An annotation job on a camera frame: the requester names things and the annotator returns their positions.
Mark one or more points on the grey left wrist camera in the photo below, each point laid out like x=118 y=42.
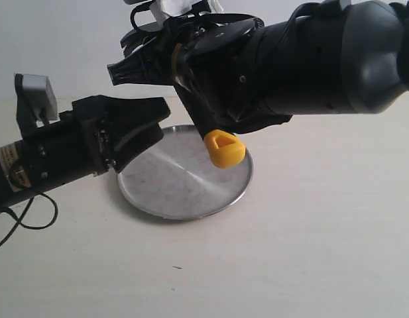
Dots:
x=36 y=102

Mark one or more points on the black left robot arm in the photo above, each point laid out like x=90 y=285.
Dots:
x=10 y=193

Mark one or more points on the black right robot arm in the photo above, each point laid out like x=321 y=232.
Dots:
x=341 y=58

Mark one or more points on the round steel plate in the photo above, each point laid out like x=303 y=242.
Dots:
x=175 y=179

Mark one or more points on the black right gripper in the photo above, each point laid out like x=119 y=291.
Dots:
x=218 y=67

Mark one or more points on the yellow black claw hammer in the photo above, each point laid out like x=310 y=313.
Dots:
x=225 y=150

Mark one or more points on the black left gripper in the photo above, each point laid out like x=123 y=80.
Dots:
x=99 y=133

